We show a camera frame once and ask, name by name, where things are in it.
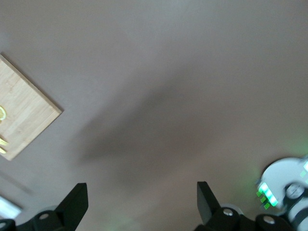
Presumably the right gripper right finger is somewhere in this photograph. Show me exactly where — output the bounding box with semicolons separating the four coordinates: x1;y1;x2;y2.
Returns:
194;181;244;231

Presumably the bamboo cutting board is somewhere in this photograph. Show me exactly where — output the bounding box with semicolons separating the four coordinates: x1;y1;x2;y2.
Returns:
0;54;64;161

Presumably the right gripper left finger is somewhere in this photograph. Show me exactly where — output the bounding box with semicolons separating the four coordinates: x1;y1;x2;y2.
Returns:
14;182;88;231

